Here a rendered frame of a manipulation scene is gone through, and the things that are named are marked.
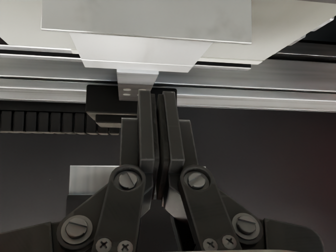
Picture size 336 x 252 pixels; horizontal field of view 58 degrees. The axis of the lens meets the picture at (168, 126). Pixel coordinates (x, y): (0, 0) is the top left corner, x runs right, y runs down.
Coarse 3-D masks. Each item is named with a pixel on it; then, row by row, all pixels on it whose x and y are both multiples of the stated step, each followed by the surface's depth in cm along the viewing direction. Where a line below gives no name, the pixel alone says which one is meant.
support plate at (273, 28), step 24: (0, 0) 14; (24, 0) 14; (264, 0) 14; (288, 0) 14; (0, 24) 17; (24, 24) 17; (264, 24) 16; (288, 24) 16; (312, 24) 16; (72, 48) 21; (216, 48) 20; (240, 48) 20; (264, 48) 20
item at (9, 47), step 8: (0, 40) 20; (0, 48) 21; (8, 48) 21; (16, 48) 21; (24, 48) 21; (32, 48) 21; (40, 48) 21; (48, 48) 21; (56, 48) 21; (64, 48) 21; (0, 56) 23; (8, 56) 23; (16, 56) 23; (24, 56) 23; (32, 56) 23; (40, 56) 23; (48, 56) 23; (56, 56) 23; (64, 56) 23; (72, 56) 23; (200, 64) 24; (208, 64) 24; (216, 64) 25; (224, 64) 25; (232, 64) 25; (240, 64) 25; (248, 64) 25
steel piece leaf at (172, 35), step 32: (64, 0) 12; (96, 0) 12; (128, 0) 12; (160, 0) 12; (192, 0) 13; (224, 0) 13; (96, 32) 12; (128, 32) 12; (160, 32) 12; (192, 32) 12; (224, 32) 13; (192, 64) 23
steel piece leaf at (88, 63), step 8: (88, 64) 24; (96, 64) 24; (104, 64) 24; (112, 64) 24; (120, 64) 24; (128, 64) 24; (136, 64) 24; (144, 64) 24; (152, 64) 24; (160, 64) 23; (168, 64) 23
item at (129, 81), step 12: (120, 72) 25; (132, 72) 25; (144, 72) 25; (156, 72) 25; (120, 84) 30; (132, 84) 30; (144, 84) 30; (96, 96) 39; (108, 96) 40; (120, 96) 37; (132, 96) 37; (156, 96) 40; (96, 108) 39; (108, 108) 39; (120, 108) 40; (132, 108) 40; (96, 120) 40; (108, 120) 40; (120, 120) 41
